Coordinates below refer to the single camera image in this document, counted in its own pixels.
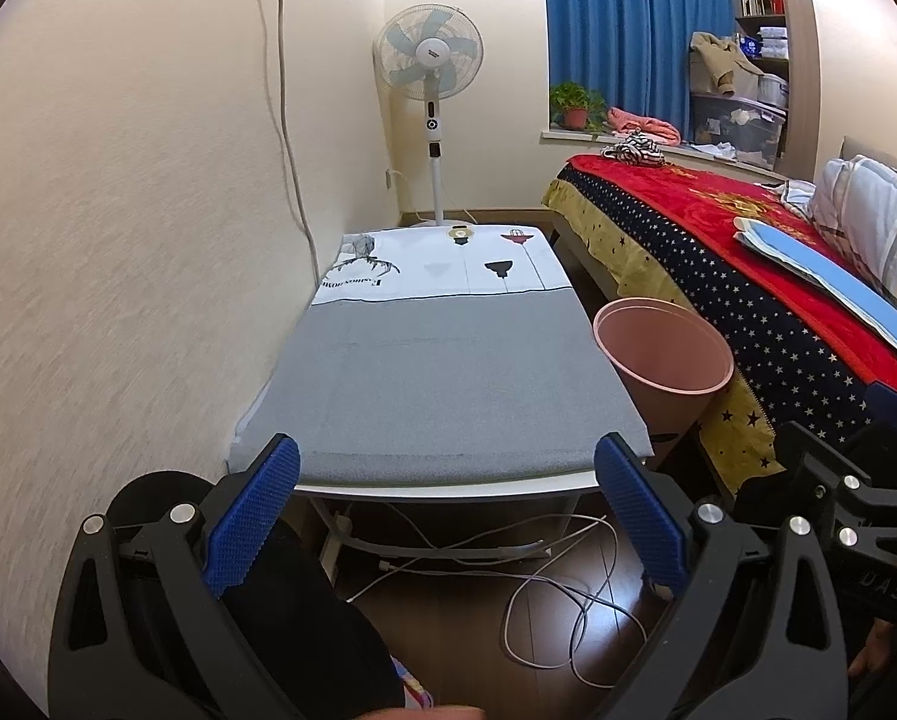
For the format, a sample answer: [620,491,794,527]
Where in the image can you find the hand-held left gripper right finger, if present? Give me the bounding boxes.
[593,431,850,720]

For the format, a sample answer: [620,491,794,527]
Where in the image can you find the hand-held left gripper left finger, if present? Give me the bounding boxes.
[47,431,307,720]

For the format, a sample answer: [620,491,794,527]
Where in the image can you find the pink waste bin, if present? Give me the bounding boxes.
[592,298,736,466]

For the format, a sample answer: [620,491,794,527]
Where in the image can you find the person's right hand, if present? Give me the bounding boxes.
[847,615,897,683]

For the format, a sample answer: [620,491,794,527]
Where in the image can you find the person's black pants leg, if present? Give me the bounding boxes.
[107,469,408,720]

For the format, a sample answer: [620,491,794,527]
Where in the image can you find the blue and white folded mat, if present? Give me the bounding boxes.
[733,216,897,368]

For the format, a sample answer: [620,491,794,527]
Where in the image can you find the white low table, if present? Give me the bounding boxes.
[227,223,655,586]

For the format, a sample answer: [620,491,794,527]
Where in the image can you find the white striped pillow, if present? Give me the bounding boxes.
[782,155,897,316]

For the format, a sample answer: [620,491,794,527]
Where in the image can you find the colourful patterned cloth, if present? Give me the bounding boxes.
[389,656,428,710]

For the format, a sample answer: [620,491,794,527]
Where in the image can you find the bed with red blanket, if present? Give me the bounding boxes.
[542,154,897,496]

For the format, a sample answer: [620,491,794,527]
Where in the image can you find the grey bed headboard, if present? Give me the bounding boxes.
[842,136,897,185]

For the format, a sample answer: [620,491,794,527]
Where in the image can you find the white cloths on windowsill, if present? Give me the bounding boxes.
[692,141,768,164]

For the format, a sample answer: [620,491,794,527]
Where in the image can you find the white printed cloth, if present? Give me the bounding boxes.
[309,223,573,307]

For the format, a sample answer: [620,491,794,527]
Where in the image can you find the clear plastic storage box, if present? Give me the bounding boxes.
[689,92,785,170]

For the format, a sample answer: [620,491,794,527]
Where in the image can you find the built-in bookshelf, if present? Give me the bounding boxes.
[731,0,817,173]

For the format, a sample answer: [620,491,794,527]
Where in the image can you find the black white striped cloth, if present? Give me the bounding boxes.
[602,131,667,168]

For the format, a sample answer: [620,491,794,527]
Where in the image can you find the pink folded cloth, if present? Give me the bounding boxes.
[605,106,682,145]

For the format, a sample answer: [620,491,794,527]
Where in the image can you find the beige coat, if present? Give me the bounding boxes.
[688,30,766,97]

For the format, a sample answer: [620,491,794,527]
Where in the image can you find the potted green plant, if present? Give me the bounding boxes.
[549,81,608,132]

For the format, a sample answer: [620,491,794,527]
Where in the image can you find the blue curtain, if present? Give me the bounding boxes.
[542,0,742,143]

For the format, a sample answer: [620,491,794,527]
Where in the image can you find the white standing fan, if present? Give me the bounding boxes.
[373,4,487,230]

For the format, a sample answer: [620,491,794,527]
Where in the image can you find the white floor cable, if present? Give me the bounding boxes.
[347,514,648,691]

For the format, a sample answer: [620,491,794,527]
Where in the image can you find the grey power cable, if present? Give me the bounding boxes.
[268,0,322,282]

